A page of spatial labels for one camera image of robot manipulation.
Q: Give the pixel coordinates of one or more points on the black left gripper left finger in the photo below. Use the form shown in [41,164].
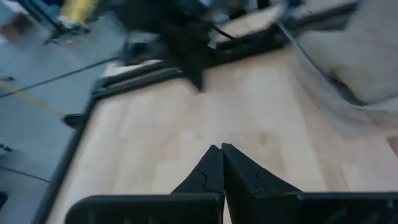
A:
[208,177]

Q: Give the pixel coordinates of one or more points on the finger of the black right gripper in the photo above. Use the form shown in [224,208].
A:
[201,73]
[192,71]

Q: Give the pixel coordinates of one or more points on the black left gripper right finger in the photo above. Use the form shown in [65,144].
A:
[242,180]

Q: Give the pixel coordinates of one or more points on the khaki baseball cap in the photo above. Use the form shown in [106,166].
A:
[367,46]

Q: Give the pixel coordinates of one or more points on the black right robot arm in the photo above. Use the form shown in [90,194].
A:
[149,15]

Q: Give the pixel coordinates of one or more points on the clear plastic bin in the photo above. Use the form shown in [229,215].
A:
[342,115]

